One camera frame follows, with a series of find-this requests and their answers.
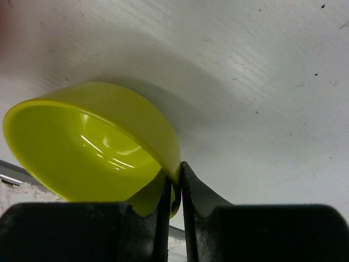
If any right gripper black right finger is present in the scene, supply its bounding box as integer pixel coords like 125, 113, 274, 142
180, 162, 348, 261

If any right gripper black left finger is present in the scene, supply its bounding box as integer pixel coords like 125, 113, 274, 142
1, 171, 171, 261

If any lime green bowl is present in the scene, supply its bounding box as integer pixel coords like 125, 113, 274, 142
3, 82, 180, 216

